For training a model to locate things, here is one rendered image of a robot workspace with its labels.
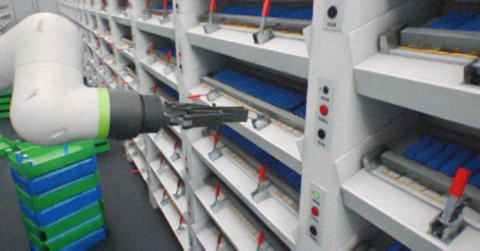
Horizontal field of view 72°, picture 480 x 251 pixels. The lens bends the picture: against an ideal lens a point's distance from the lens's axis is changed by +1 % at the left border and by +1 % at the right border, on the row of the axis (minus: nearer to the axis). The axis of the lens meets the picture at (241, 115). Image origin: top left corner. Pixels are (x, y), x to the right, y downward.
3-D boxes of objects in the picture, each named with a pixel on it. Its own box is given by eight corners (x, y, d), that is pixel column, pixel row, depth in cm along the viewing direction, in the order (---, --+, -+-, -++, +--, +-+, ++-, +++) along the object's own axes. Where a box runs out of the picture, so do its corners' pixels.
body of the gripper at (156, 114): (131, 125, 67) (176, 125, 72) (141, 140, 60) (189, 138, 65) (134, 89, 65) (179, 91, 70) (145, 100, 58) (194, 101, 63)
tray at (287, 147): (307, 179, 65) (296, 140, 60) (192, 102, 114) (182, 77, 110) (377, 128, 71) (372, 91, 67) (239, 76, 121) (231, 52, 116)
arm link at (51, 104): (11, 155, 55) (5, 137, 46) (13, 86, 59) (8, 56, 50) (102, 151, 62) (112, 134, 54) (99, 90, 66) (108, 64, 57)
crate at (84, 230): (46, 257, 151) (43, 242, 149) (27, 238, 163) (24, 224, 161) (106, 224, 174) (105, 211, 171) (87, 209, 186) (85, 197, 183)
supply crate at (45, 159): (27, 180, 138) (23, 163, 136) (9, 165, 150) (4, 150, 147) (96, 155, 161) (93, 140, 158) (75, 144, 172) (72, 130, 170)
